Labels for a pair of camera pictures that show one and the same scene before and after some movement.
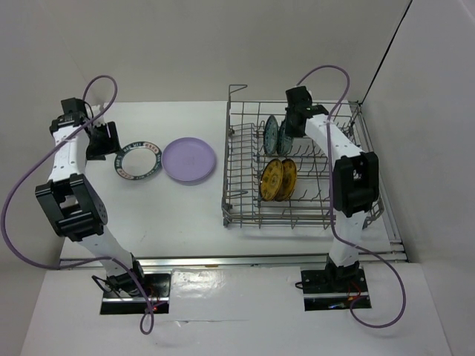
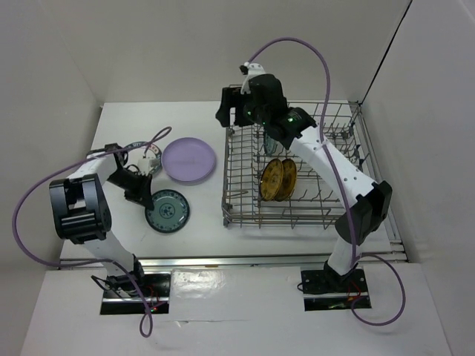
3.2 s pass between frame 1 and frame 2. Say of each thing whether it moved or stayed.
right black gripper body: moved
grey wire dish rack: stayed
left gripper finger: moved
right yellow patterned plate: stayed
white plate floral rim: stayed
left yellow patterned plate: stayed
